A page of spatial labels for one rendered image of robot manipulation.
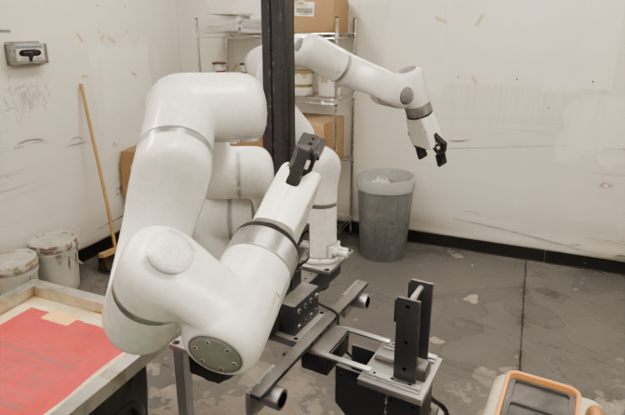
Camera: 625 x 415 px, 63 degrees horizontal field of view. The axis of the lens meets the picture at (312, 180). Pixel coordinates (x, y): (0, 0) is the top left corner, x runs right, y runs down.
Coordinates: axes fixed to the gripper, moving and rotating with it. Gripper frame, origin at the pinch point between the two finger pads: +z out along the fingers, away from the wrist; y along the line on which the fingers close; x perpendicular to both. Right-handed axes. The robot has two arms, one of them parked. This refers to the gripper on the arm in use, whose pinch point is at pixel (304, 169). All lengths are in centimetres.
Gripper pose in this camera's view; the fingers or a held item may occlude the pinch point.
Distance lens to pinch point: 66.4
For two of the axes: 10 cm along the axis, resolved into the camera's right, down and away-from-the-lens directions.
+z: 2.6, -5.8, 7.7
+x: -9.3, -3.5, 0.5
